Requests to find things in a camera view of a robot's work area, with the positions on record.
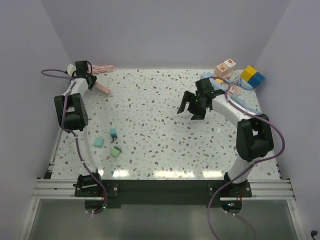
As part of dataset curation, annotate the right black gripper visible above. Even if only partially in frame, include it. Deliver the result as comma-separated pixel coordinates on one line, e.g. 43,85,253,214
177,90,208,121

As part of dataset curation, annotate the pink strip cord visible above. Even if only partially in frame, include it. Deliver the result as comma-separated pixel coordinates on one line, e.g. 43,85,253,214
88,64,116,75

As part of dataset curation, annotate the pink power strip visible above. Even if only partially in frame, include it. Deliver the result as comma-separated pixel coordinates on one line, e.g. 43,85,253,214
94,81,112,95

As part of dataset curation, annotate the blue power strip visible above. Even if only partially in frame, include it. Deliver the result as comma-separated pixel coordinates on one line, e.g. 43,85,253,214
200,72,227,91

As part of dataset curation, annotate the blue strip cord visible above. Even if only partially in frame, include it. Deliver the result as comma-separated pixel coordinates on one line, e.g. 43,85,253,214
223,76,262,116

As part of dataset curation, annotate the teal plug adapter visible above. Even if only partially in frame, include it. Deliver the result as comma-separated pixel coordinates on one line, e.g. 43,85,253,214
110,128,118,140

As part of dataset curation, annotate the light blue plug adapter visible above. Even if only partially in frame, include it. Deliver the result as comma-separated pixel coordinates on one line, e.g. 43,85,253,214
93,137,105,148

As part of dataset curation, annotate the green plug adapter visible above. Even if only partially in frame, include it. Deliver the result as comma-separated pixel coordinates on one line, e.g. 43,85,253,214
110,146,122,158

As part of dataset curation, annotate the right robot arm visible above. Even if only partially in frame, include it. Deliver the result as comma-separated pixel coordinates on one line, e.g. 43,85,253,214
177,78,274,197

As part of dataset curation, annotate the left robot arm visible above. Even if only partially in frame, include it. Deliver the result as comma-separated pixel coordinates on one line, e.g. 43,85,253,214
54,60,104,196

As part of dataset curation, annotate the peach cube socket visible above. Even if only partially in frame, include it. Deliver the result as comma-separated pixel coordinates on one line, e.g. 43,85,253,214
214,58,237,79

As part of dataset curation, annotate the yellow and blue cube socket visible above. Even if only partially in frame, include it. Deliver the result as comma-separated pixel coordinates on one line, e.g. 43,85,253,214
240,65,266,89

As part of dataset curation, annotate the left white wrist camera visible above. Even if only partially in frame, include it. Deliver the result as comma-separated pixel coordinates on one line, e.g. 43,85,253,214
66,64,76,76

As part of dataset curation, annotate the peach socket coiled cord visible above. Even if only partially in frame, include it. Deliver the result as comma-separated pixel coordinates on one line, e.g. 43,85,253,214
222,78,242,97

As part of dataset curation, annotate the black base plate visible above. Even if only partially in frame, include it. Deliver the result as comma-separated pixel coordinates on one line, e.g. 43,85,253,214
73,176,253,212

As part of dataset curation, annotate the aluminium frame rail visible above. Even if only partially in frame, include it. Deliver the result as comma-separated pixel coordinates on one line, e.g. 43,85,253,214
32,179,295,200

